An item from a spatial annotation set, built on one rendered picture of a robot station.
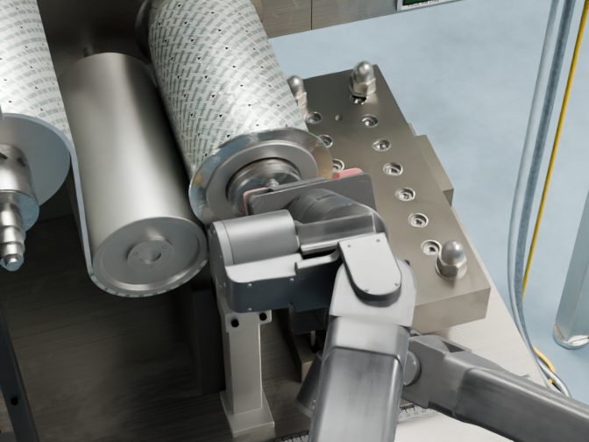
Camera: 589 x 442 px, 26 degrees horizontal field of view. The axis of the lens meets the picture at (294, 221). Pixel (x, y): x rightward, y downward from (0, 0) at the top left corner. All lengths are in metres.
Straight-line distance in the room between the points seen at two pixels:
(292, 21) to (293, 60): 1.70
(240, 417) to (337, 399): 0.67
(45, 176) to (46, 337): 0.43
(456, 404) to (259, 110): 0.34
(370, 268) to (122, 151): 0.50
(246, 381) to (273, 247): 0.54
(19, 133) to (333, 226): 0.35
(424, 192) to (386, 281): 0.69
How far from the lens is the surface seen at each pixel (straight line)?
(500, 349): 1.59
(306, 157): 1.26
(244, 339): 1.39
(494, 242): 2.89
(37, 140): 1.18
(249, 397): 1.49
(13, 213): 1.14
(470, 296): 1.48
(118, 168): 1.32
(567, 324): 2.69
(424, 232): 1.53
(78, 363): 1.58
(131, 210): 1.28
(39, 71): 1.22
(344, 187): 1.05
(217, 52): 1.32
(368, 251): 0.91
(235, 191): 1.24
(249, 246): 0.92
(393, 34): 3.37
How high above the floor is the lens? 2.18
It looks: 49 degrees down
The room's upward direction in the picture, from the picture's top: straight up
